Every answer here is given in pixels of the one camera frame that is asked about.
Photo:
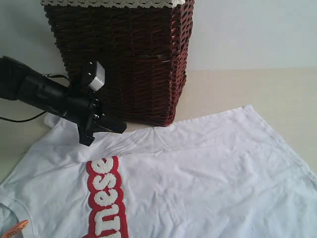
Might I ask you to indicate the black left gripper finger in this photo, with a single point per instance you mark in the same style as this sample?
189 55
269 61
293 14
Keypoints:
85 132
108 124

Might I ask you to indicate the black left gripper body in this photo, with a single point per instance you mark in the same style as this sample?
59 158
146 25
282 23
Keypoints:
82 107

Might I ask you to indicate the white t-shirt red lettering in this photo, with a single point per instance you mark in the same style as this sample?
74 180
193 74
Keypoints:
227 175

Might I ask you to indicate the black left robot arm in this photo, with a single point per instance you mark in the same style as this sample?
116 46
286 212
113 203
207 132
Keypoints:
19 82

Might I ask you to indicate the dark red wicker basket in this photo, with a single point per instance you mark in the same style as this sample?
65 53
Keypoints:
143 51

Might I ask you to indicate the orange neck label tag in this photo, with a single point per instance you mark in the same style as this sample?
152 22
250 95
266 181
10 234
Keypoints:
12 232

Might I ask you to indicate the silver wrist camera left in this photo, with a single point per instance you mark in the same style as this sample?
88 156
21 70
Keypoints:
93 76

